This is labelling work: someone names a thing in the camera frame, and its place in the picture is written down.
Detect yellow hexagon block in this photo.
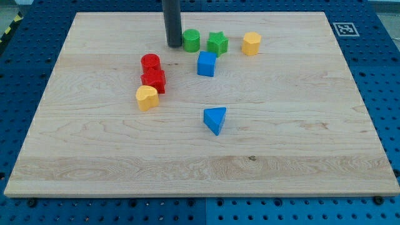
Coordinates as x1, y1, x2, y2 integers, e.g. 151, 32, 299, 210
241, 32, 262, 56

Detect blue triangle block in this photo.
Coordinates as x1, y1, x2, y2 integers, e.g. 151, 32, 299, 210
203, 107, 227, 136

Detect blue cube block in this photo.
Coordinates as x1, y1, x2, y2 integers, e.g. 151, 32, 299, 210
197, 51, 217, 77

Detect red star block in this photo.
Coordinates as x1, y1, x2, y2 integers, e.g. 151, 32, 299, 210
141, 69, 166, 94

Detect yellow heart block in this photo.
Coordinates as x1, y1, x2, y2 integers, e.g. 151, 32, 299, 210
135, 85, 159, 111

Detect wooden board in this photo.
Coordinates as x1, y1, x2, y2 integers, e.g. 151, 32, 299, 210
4, 12, 399, 198

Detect red cylinder block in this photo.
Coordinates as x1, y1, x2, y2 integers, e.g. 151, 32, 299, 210
141, 53, 161, 73

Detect green star block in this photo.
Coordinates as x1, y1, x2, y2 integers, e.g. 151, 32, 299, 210
207, 31, 229, 57

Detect green cylinder block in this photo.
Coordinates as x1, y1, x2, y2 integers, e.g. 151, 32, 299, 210
182, 29, 200, 53

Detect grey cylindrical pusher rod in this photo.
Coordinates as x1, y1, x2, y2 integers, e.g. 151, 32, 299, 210
161, 0, 183, 48

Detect white fiducial marker tag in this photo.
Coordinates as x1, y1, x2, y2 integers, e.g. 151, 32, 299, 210
333, 22, 359, 37

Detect black yellow hazard tape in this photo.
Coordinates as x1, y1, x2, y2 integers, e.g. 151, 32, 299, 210
1, 11, 24, 44

